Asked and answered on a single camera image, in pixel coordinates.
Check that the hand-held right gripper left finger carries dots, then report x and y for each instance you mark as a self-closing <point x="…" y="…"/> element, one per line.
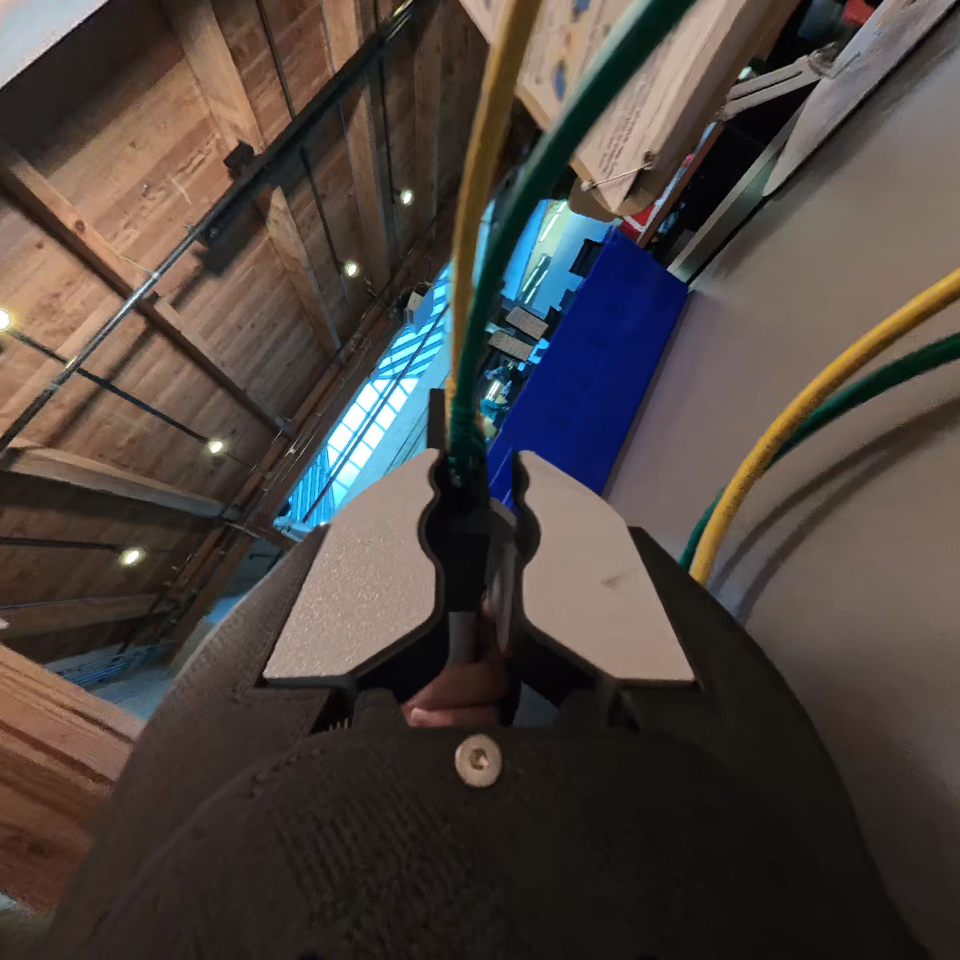
<point x="360" y="592"/>

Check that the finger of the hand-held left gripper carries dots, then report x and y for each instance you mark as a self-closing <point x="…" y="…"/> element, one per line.
<point x="463" y="637"/>
<point x="502" y="577"/>

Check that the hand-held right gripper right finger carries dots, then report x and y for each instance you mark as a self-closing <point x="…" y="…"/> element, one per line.
<point x="600" y="592"/>

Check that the black network switch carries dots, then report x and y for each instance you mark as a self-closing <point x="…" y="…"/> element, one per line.
<point x="461" y="540"/>

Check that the person's left hand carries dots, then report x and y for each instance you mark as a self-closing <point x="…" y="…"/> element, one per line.
<point x="457" y="690"/>

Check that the ceiling spotlights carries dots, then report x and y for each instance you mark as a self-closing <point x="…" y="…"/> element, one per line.
<point x="215" y="446"/>

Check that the blue plastic bin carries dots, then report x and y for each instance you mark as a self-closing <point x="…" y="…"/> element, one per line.
<point x="592" y="360"/>

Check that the red plastic bin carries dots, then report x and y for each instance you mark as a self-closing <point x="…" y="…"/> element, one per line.
<point x="649" y="221"/>

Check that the instruction sheet board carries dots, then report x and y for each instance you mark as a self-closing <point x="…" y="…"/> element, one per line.
<point x="660" y="97"/>

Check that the white board stand base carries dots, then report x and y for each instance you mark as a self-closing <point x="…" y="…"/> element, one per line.
<point x="862" y="67"/>

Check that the black ceiling rail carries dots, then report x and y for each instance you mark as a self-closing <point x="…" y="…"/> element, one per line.
<point x="225" y="217"/>

